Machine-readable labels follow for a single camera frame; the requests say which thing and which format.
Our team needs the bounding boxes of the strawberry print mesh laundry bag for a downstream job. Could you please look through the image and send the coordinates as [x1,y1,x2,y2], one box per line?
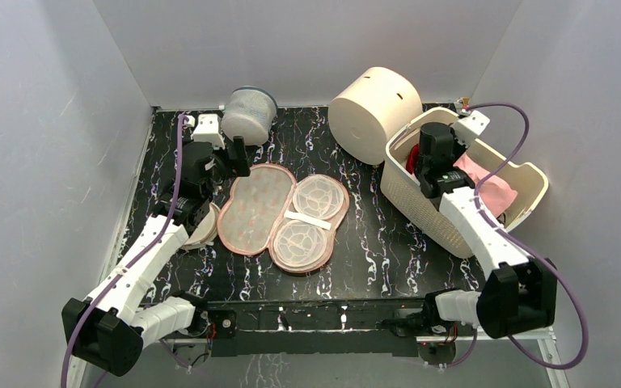
[218,163,349,274]

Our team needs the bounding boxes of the pink bra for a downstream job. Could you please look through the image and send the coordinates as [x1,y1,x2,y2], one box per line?
[454,154,518,218]

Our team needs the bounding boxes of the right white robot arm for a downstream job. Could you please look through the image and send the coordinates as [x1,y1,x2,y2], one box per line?
[415,122,557,339]

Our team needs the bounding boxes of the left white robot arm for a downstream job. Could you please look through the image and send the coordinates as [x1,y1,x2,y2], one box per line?
[61,136,251,377]

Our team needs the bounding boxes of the cream perforated laundry basket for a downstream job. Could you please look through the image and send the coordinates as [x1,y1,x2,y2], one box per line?
[380,107,549,259]

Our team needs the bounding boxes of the red garment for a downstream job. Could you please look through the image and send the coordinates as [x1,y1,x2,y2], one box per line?
[405,144,420,176]

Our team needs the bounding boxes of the cream round tub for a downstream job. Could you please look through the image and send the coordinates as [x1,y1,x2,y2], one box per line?
[327,67,423,166]

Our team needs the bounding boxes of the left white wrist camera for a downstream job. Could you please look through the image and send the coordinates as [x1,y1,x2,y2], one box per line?
[187,113,225,150]

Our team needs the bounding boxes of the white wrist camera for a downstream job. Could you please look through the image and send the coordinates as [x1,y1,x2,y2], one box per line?
[451,110,491,148]
[187,113,225,150]

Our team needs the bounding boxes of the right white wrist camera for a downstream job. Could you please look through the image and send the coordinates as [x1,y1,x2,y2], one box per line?
[451,110,491,148]

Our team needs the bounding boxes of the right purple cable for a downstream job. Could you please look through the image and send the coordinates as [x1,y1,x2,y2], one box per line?
[463,103,590,372]

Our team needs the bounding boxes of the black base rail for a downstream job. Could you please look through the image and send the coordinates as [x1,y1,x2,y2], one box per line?
[171,297,483,359]

